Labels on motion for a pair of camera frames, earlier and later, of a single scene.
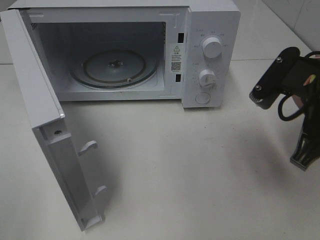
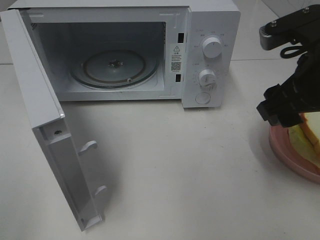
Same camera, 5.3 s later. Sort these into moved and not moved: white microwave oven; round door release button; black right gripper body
Moved: black right gripper body
Not moved: round door release button; white microwave oven
